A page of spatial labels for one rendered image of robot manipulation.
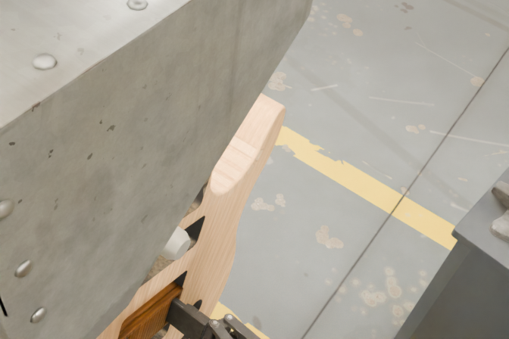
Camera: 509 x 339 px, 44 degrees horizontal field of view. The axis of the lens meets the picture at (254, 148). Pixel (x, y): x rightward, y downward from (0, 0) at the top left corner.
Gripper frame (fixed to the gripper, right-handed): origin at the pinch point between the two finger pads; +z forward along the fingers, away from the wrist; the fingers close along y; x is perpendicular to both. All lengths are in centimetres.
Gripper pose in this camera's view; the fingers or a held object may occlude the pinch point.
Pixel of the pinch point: (149, 330)
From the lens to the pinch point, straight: 65.0
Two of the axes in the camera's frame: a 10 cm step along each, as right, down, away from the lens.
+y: 5.1, -3.1, 8.0
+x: 2.9, -8.2, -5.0
